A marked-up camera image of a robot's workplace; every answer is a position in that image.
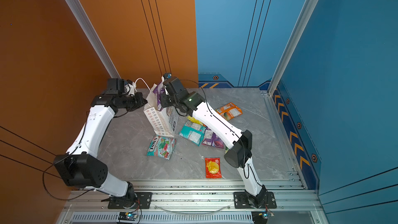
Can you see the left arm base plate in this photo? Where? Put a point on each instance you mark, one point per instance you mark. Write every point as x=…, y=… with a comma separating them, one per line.
x=141, y=200

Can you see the green red Fox's candy bag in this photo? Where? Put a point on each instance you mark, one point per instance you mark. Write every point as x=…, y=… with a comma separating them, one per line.
x=161, y=147

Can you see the red yellow snack packet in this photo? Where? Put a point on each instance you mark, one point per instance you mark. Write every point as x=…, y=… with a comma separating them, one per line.
x=212, y=168

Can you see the right circuit board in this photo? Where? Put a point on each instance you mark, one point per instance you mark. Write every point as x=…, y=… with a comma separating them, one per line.
x=261, y=217

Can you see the purple Savoria snack bag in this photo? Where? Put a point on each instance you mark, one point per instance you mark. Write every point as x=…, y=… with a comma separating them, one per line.
x=211, y=139

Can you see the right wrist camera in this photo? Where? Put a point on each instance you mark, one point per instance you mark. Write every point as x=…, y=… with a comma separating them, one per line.
x=166, y=76

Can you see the teal snack bag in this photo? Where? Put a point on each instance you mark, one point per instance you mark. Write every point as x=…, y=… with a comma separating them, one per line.
x=193, y=131

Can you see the circuit board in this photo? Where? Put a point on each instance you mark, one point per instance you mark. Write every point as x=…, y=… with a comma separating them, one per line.
x=128, y=218
x=261, y=217

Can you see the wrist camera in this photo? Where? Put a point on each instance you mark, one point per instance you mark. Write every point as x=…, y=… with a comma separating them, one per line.
x=118, y=86
x=166, y=76

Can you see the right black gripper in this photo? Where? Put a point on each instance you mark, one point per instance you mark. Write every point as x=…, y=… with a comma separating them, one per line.
x=165, y=103

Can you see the yellow snack bag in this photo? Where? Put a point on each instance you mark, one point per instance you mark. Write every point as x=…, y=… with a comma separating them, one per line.
x=195, y=120

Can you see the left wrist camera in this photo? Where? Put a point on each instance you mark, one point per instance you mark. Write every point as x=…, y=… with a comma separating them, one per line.
x=118, y=86

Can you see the left circuit board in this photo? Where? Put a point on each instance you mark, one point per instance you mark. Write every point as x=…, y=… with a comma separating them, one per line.
x=128, y=218

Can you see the aluminium rail frame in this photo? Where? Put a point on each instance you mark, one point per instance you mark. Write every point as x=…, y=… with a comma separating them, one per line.
x=199, y=201

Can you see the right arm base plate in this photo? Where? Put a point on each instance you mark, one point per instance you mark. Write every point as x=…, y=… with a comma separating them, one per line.
x=243, y=200

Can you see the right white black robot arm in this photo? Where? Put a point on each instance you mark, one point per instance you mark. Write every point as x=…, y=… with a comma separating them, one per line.
x=237, y=141

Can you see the purple snack bag front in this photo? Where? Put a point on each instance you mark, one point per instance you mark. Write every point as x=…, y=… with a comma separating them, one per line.
x=157, y=91

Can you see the white patterned paper bag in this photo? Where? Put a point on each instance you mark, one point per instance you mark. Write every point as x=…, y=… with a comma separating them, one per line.
x=164, y=122

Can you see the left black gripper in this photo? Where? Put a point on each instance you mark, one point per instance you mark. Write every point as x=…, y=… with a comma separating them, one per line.
x=138, y=96

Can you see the orange snack bag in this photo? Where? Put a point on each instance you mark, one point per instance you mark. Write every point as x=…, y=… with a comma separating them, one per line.
x=229, y=111

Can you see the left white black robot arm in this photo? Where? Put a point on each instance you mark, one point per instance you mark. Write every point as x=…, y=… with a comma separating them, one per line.
x=79, y=167

